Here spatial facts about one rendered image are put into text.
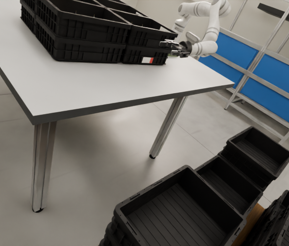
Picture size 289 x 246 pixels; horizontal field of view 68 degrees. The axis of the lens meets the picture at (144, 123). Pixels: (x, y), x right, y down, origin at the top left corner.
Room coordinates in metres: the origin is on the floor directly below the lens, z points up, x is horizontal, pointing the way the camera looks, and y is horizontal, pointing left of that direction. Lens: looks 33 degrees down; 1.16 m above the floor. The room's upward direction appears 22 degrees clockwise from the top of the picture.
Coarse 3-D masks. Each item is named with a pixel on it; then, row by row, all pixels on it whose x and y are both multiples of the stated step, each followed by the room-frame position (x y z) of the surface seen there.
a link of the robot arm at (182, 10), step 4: (180, 4) 1.88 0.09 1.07; (184, 4) 1.83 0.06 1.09; (188, 4) 1.79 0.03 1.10; (192, 4) 1.74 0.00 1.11; (196, 4) 1.69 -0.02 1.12; (180, 8) 1.84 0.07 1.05; (184, 8) 1.80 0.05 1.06; (188, 8) 1.76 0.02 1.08; (192, 8) 1.71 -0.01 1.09; (180, 12) 1.83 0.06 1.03; (184, 12) 1.79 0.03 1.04; (188, 12) 1.76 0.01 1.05; (192, 12) 1.71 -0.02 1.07; (196, 12) 1.67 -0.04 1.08; (196, 16) 1.71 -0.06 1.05
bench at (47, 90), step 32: (0, 0) 1.48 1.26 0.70; (0, 32) 1.00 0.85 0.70; (0, 64) 0.72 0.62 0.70; (32, 64) 0.81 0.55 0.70; (64, 64) 0.93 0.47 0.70; (96, 64) 1.08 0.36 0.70; (128, 64) 1.27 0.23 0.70; (192, 64) 1.86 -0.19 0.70; (32, 96) 0.60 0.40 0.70; (64, 96) 0.68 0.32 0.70; (96, 96) 0.77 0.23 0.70; (128, 96) 0.88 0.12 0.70; (160, 96) 1.03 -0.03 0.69; (160, 128) 1.37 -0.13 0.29; (32, 192) 0.60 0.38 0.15
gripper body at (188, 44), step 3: (180, 42) 1.16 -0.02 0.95; (183, 42) 1.14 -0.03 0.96; (186, 42) 1.13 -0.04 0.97; (189, 42) 1.15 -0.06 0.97; (174, 45) 1.11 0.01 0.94; (177, 45) 1.12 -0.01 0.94; (183, 45) 1.14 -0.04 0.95; (186, 45) 1.12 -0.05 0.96; (189, 45) 1.13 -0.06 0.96; (174, 48) 1.10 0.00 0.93; (177, 48) 1.09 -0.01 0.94; (183, 48) 1.11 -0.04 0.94; (186, 48) 1.12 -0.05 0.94; (189, 48) 1.12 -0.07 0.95; (189, 51) 1.13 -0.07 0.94; (189, 54) 1.14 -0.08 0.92
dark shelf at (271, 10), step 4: (260, 4) 3.19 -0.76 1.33; (264, 4) 3.17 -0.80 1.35; (260, 8) 3.18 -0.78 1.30; (264, 8) 3.15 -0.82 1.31; (268, 8) 3.13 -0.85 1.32; (272, 8) 3.10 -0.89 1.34; (268, 12) 3.21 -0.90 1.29; (272, 12) 3.09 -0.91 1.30; (276, 12) 3.06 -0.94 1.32; (280, 12) 3.04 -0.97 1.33; (284, 12) 3.02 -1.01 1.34; (276, 16) 3.34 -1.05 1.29; (280, 16) 3.03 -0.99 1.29; (288, 16) 2.98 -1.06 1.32; (288, 20) 3.23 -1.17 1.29
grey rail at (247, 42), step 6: (222, 30) 3.33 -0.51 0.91; (228, 30) 3.38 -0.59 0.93; (234, 36) 3.22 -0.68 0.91; (240, 36) 3.24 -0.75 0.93; (246, 42) 3.11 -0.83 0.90; (252, 42) 3.07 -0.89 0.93; (258, 48) 3.01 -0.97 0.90; (270, 54) 2.92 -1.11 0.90; (276, 54) 2.89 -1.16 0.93; (282, 60) 2.83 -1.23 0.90; (288, 60) 2.80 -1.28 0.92
